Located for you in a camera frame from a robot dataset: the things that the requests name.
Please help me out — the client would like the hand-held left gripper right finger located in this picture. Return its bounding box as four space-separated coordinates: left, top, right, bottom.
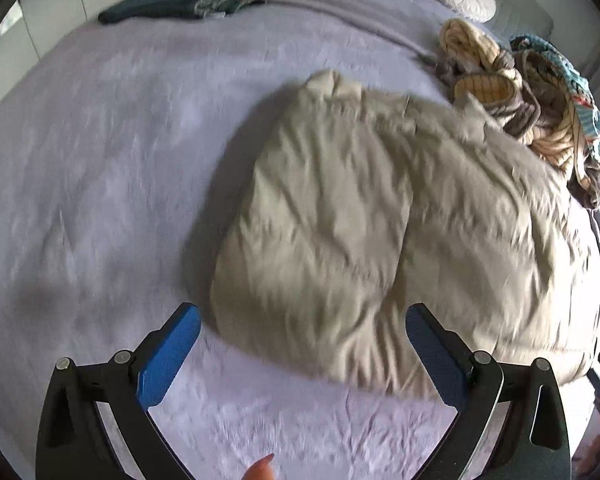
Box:
405 303 573 480

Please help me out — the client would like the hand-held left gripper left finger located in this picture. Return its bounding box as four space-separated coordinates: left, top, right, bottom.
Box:
36 302 202 480

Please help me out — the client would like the beige puffer coat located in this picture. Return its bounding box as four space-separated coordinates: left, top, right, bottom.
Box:
211 69 598 401

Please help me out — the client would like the person's left hand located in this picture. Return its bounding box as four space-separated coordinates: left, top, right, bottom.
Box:
244 452 276 480

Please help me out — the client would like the blue cartoon print blanket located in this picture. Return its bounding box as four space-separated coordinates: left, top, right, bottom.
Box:
510 34 600 163

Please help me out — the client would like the cream striped fleece robe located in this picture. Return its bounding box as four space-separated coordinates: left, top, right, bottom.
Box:
437 17 600 211

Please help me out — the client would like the grey fleece blanket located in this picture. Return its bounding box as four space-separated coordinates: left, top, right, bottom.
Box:
200 0 600 261

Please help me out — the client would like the white wardrobe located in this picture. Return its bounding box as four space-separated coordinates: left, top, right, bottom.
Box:
0 0 96 121

